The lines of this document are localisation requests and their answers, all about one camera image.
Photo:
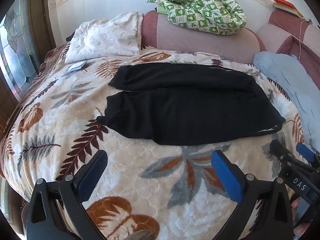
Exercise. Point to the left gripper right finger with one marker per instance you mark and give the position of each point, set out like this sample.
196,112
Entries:
274,219

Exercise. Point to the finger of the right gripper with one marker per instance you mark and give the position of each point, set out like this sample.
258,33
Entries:
285,157
311,157

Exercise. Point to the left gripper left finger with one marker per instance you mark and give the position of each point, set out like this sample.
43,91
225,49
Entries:
56,210

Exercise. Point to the black pants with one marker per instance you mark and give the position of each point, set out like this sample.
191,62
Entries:
188,104

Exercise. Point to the person's right hand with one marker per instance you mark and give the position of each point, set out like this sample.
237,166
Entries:
299,208

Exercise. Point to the light blue pillow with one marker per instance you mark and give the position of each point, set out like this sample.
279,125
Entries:
289,73

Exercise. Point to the leaf-patterned fleece blanket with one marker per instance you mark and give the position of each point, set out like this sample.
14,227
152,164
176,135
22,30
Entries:
171,190

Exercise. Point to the stained glass window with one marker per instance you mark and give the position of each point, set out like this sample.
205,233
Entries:
19,62

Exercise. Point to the small blue packet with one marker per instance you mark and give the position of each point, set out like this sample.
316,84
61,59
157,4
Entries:
76,66

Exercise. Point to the green checkered quilt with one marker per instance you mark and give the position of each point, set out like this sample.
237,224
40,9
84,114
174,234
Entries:
220,17

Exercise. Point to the white patterned pillow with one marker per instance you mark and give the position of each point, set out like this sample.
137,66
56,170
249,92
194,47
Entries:
120,36

